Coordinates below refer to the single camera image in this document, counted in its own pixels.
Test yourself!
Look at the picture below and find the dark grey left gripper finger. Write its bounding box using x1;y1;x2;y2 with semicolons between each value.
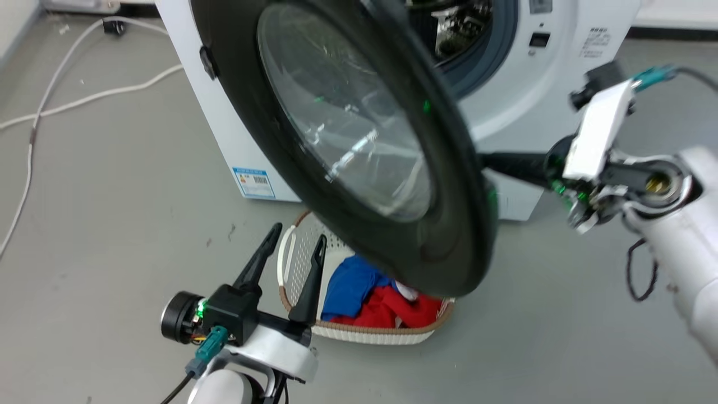
288;234;328;327
232;222;283;292

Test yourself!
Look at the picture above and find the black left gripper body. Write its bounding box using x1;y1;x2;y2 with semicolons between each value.
160;283;312;347

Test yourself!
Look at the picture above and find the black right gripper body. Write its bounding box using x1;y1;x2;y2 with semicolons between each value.
544;135;636;236

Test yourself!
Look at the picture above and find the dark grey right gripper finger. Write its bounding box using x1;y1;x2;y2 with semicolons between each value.
481;151;557;189

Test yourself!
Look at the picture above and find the black round glass washer door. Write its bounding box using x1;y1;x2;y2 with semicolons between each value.
191;0;499;299

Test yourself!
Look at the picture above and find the white front-load washing machine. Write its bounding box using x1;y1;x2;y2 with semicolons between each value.
154;0;643;223

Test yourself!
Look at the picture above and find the white woven laundry basket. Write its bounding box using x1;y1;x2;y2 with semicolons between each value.
277;210;456;345

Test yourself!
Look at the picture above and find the blue garment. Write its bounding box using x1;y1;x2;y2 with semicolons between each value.
320;255;402;322

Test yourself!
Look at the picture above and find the blue energy label sticker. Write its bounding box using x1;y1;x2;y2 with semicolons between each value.
232;166;277;199

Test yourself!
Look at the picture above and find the red garment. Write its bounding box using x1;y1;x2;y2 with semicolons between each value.
330;284;444;329

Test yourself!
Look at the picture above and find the steel washer drum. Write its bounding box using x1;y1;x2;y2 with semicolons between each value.
406;0;495;68

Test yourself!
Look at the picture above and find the white flat floor box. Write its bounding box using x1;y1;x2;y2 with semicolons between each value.
42;0;122;15

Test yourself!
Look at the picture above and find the teal plug black left cable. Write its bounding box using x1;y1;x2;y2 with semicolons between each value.
160;325;230;404

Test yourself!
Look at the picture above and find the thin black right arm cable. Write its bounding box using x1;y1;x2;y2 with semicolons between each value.
626;238;659;303

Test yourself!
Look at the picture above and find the teal plug grey right cable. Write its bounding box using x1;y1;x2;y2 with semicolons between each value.
633;65;718;93

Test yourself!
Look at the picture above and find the thick white floor hose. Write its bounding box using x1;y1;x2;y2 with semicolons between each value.
0;63;185;131

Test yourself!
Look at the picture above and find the thin white floor cable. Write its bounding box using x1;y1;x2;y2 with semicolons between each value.
0;17;169;260

